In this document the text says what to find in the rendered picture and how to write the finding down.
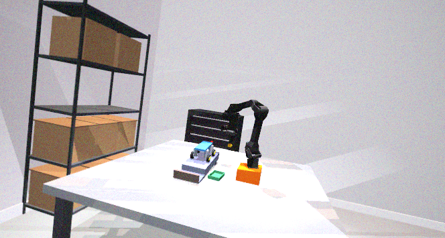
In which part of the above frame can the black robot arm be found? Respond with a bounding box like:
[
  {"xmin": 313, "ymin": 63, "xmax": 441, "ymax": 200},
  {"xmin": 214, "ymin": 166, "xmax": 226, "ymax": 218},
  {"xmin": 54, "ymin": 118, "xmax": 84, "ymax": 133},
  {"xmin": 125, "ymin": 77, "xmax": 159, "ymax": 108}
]
[{"xmin": 222, "ymin": 99, "xmax": 269, "ymax": 169}]

